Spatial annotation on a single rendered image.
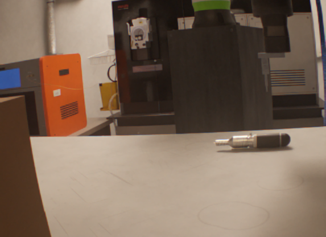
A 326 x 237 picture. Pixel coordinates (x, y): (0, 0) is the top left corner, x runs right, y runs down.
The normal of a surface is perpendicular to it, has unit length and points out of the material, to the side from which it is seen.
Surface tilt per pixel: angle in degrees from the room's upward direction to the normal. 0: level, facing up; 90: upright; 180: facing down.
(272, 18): 102
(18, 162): 90
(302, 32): 90
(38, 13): 90
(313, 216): 0
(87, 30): 90
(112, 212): 0
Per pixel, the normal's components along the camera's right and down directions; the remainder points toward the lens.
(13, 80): -0.25, 0.17
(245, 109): 0.84, 0.01
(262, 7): -0.66, 0.18
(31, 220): 0.99, -0.07
